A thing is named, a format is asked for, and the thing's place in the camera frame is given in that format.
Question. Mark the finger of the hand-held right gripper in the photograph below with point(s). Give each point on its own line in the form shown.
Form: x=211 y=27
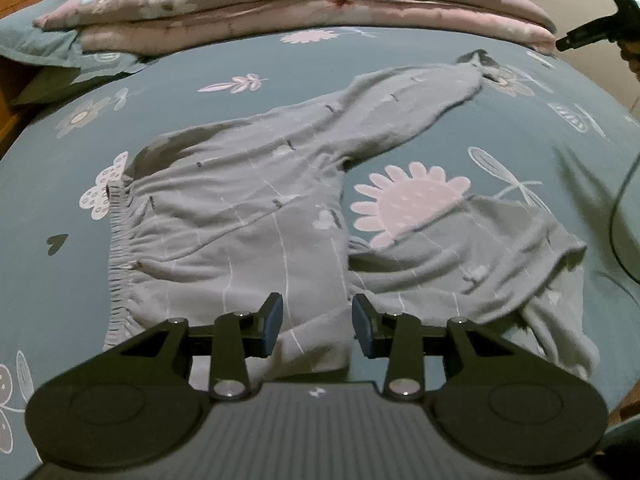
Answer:
x=590 y=32

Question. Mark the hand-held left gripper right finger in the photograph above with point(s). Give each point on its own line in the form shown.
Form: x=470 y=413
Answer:
x=362 y=330

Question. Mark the teal patterned pillow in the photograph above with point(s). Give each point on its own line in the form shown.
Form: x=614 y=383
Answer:
x=30 y=30

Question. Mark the grey printed pants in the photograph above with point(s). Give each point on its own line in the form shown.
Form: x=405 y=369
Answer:
x=225 y=210

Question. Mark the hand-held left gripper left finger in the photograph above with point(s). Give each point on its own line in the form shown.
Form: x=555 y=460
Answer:
x=270 y=327

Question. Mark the bed with teal floral sheet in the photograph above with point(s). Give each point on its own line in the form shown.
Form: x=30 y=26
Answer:
x=450 y=125

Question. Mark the pink floral quilt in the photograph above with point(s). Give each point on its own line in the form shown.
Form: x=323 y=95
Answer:
x=300 y=0

